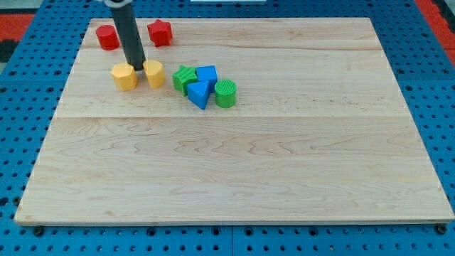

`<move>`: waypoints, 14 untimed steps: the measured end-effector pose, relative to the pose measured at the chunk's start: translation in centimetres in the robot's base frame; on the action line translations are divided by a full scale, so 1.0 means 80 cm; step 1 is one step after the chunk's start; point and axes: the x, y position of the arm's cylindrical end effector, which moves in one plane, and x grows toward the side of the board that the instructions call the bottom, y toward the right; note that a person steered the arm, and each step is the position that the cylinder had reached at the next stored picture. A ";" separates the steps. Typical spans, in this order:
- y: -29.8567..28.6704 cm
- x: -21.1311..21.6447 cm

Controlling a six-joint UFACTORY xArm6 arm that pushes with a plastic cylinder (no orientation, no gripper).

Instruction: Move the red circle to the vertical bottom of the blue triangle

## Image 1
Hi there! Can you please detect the blue triangle block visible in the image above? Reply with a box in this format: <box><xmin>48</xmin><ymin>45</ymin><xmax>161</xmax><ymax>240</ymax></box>
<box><xmin>187</xmin><ymin>80</ymin><xmax>210</xmax><ymax>110</ymax></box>

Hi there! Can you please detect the green cylinder block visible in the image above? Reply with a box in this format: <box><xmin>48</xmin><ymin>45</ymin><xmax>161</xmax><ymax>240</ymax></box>
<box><xmin>215</xmin><ymin>79</ymin><xmax>237</xmax><ymax>108</ymax></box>

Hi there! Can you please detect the blue cube block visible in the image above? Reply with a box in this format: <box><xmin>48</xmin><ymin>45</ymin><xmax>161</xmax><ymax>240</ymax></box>
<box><xmin>196</xmin><ymin>65</ymin><xmax>218</xmax><ymax>93</ymax></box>

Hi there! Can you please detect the green star block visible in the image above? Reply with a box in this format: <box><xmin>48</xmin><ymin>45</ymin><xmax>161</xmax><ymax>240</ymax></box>
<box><xmin>172</xmin><ymin>65</ymin><xmax>198</xmax><ymax>97</ymax></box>

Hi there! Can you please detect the light wooden board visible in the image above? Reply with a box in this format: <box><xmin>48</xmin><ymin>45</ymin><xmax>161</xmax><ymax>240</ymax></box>
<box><xmin>15</xmin><ymin>18</ymin><xmax>454</xmax><ymax>226</ymax></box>

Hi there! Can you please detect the yellow rounded block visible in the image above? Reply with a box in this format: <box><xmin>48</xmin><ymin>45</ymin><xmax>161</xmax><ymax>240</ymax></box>
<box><xmin>143</xmin><ymin>60</ymin><xmax>166</xmax><ymax>89</ymax></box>

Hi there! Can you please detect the yellow hexagon block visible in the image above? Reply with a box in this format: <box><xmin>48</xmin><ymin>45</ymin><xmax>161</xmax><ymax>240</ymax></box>
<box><xmin>110</xmin><ymin>63</ymin><xmax>138</xmax><ymax>91</ymax></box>

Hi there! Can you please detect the red star block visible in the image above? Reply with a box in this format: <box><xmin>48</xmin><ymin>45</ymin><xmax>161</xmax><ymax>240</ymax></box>
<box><xmin>147</xmin><ymin>19</ymin><xmax>173</xmax><ymax>47</ymax></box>

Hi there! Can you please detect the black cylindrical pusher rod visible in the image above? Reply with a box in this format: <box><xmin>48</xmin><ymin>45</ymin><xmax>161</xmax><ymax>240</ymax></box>
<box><xmin>103</xmin><ymin>0</ymin><xmax>146</xmax><ymax>70</ymax></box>

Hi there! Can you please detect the red cylinder block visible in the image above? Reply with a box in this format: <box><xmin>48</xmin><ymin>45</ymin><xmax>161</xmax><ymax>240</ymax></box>
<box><xmin>95</xmin><ymin>25</ymin><xmax>120</xmax><ymax>50</ymax></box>

